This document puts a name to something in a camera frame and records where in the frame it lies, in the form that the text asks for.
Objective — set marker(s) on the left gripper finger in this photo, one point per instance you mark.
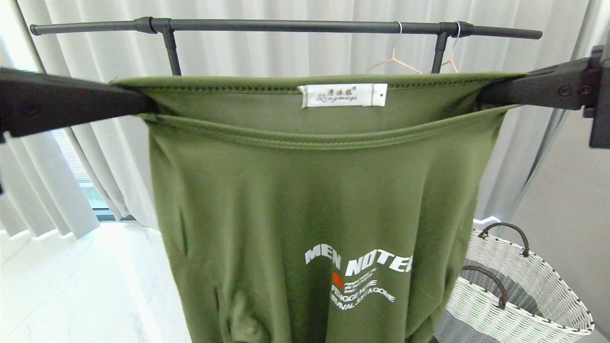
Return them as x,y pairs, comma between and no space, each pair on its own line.
71,102

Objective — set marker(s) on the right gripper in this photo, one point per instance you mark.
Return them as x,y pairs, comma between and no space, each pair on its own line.
601,95

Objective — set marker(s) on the pink clothes hanger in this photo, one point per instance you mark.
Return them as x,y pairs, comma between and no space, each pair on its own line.
393,57
451,60

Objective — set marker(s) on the green long-sleeved shirt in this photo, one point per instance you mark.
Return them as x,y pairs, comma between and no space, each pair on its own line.
310,200

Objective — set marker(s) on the white laundry basket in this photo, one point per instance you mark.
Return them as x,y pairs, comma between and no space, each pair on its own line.
538,281

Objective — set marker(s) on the black clothes rack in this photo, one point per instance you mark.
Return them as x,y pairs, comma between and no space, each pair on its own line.
286,25

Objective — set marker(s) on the window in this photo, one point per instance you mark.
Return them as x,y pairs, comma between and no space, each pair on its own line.
71,157

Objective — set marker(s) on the white curtain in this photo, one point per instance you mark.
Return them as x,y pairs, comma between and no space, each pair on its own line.
286,52
38,190

